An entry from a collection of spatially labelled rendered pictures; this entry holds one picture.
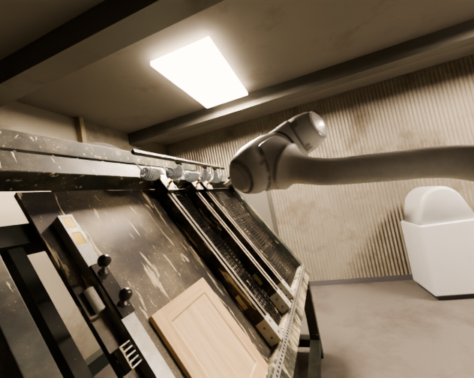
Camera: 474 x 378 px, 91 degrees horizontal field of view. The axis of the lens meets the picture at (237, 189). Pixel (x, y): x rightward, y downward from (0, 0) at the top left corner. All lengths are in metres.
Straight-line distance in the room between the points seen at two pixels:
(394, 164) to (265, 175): 0.23
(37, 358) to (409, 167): 0.86
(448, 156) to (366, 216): 3.80
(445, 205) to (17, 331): 3.86
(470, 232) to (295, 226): 2.19
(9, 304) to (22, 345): 0.10
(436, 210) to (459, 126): 1.47
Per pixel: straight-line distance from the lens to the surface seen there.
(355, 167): 0.49
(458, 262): 3.96
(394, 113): 4.54
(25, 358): 0.77
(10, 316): 0.80
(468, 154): 0.57
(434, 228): 3.79
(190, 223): 1.39
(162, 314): 1.01
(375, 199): 4.33
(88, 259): 0.95
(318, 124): 0.61
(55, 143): 1.73
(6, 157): 1.08
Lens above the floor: 1.64
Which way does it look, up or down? 3 degrees up
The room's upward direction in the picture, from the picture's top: 11 degrees counter-clockwise
